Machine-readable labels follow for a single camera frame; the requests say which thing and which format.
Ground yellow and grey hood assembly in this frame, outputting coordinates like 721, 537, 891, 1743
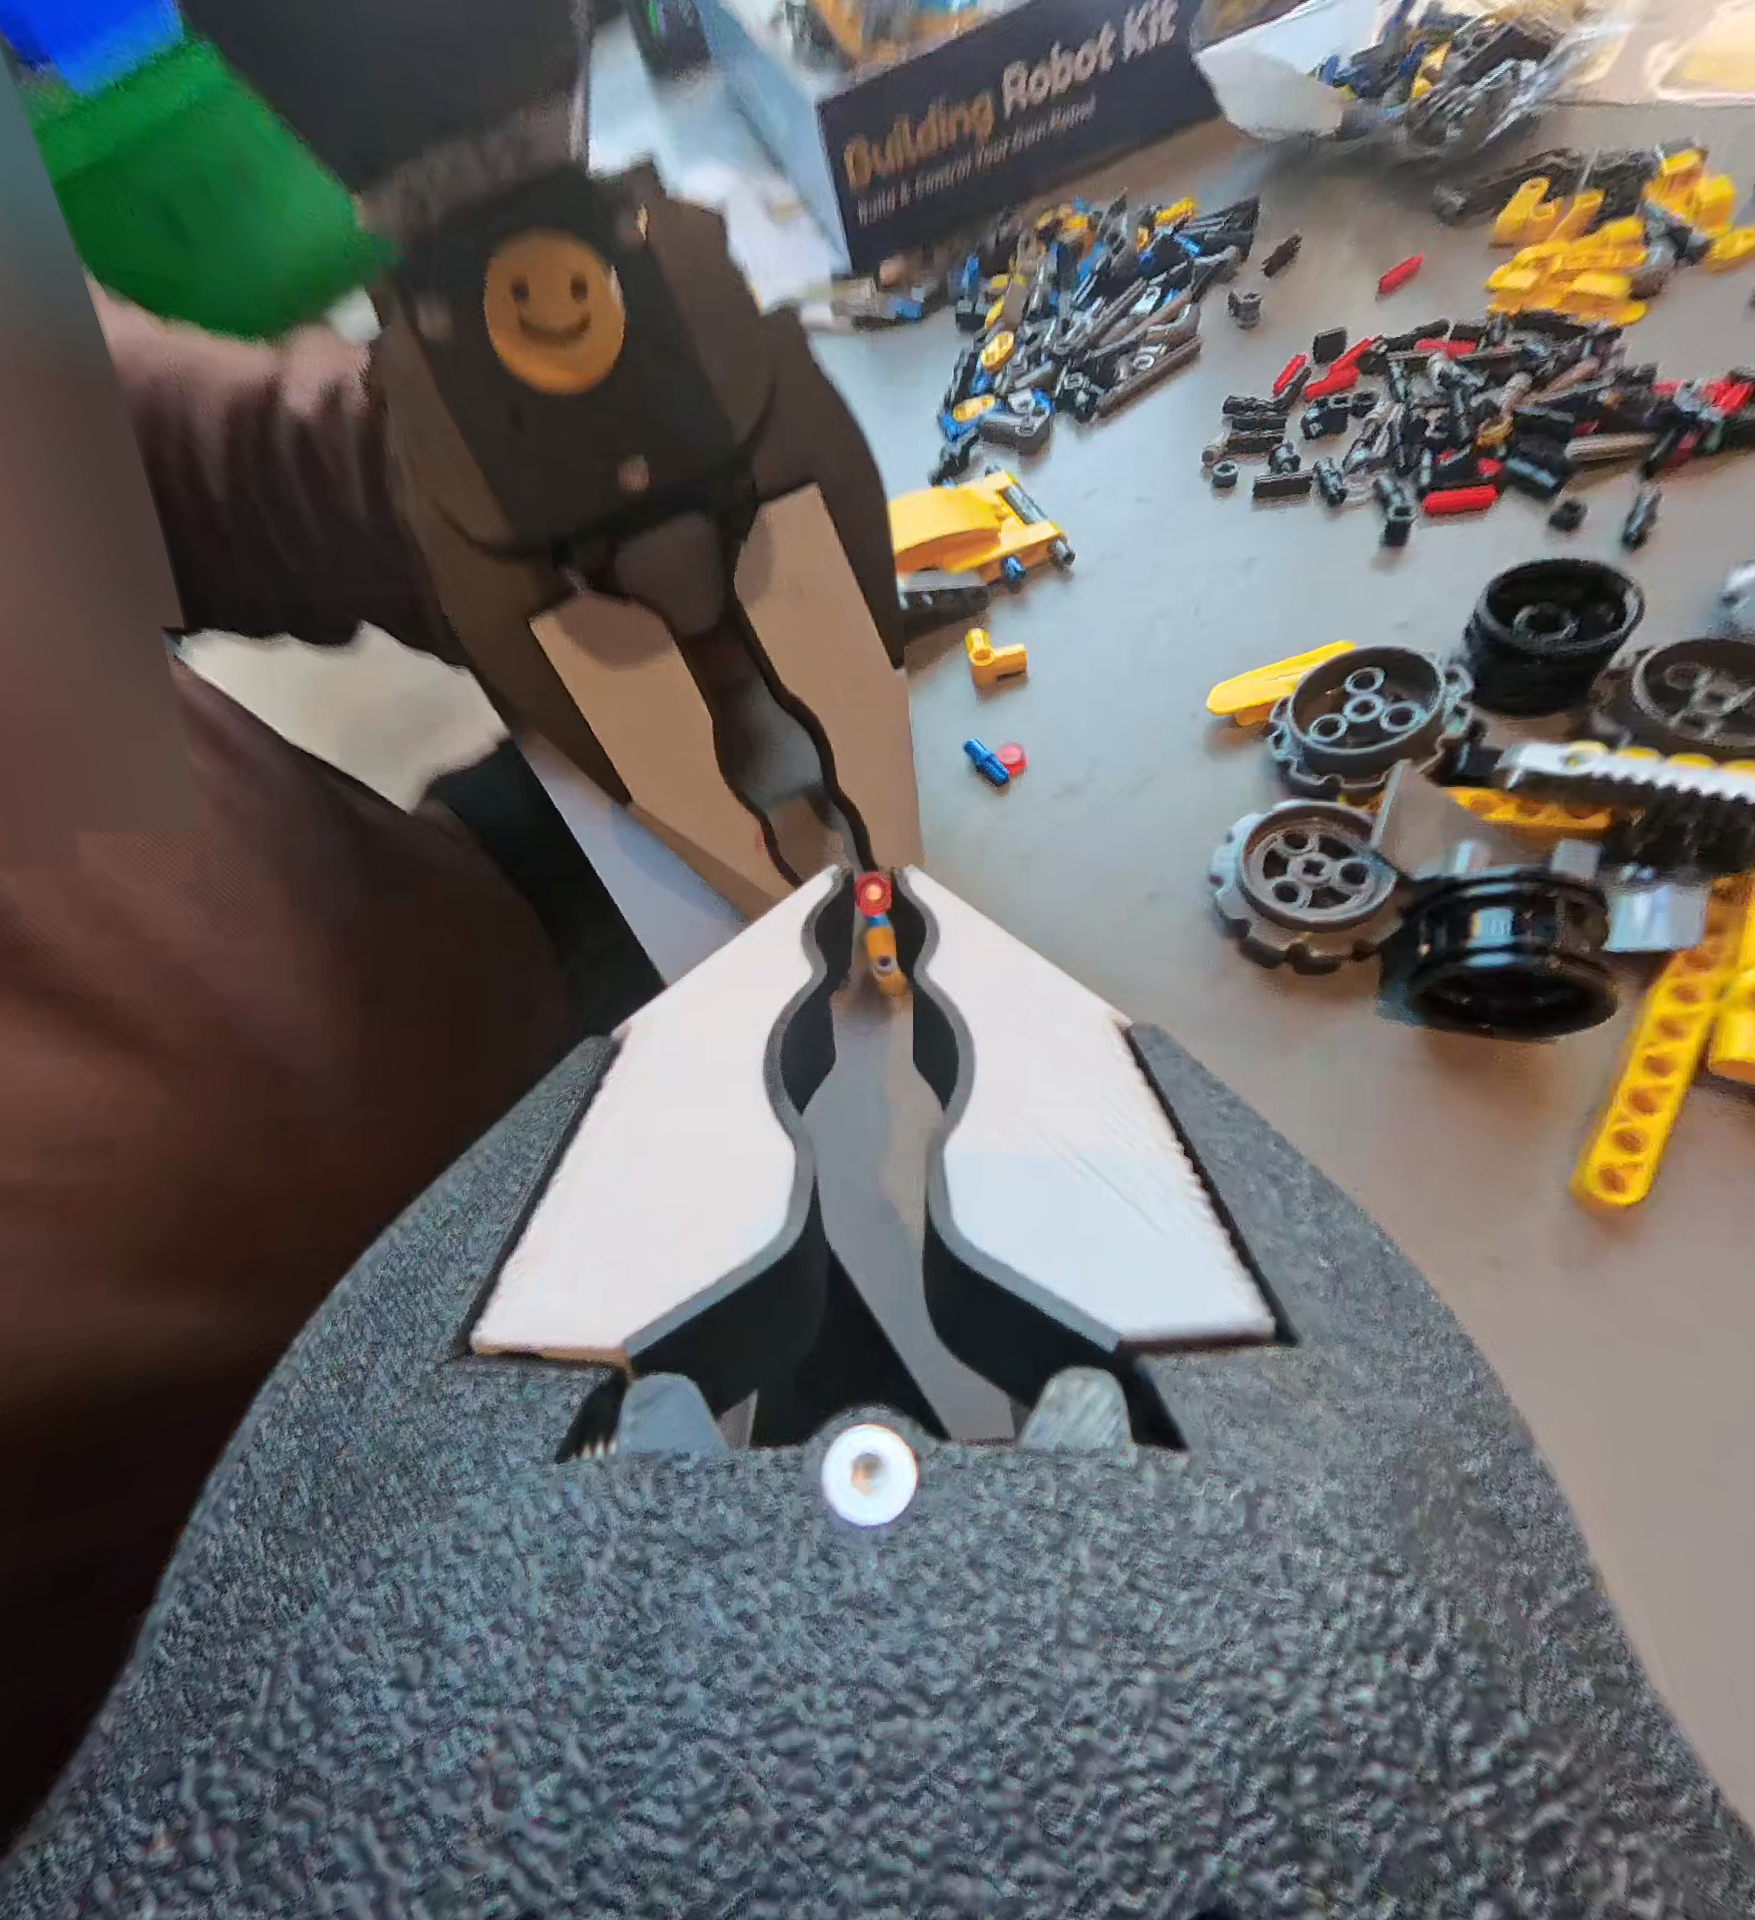
888, 467, 1076, 613

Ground cluster of grey sprocket wheels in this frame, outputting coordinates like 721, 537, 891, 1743
1209, 532, 1755, 974

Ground person's left forearm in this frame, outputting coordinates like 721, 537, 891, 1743
111, 323, 443, 647

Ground pile of black red pins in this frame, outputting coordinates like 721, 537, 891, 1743
1199, 255, 1755, 549

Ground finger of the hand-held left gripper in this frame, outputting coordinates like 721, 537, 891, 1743
733, 479, 924, 872
528, 590, 806, 923

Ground person's black trouser legs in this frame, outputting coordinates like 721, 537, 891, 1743
426, 736, 660, 1036

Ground dark kit box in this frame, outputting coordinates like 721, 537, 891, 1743
817, 0, 1223, 272

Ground plastic bag of parts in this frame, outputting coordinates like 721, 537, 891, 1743
1192, 0, 1629, 151

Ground grey desk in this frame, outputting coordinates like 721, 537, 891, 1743
516, 0, 1755, 1920

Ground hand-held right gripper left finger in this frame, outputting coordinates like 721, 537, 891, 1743
465, 863, 851, 1397

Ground pile of yellow connectors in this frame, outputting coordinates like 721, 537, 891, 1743
1432, 143, 1755, 331

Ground person's brown shirt torso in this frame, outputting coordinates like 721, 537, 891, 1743
0, 659, 623, 1878

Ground black wheel rim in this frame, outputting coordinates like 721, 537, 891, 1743
1462, 559, 1646, 719

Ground yellow vehicle chassis assembly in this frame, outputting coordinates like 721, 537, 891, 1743
1379, 743, 1755, 1210

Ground yellow curved panel piece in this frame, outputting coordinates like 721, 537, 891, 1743
1204, 641, 1359, 726

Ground yellow connector with blue pin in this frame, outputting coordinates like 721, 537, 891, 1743
854, 867, 912, 999

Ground pile of blue black pieces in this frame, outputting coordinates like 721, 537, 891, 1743
817, 195, 1306, 483

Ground green object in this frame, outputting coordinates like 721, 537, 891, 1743
28, 37, 399, 340

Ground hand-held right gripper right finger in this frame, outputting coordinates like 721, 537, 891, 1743
888, 863, 1279, 1403

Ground sticker sheet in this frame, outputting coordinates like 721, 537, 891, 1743
1596, 0, 1755, 107

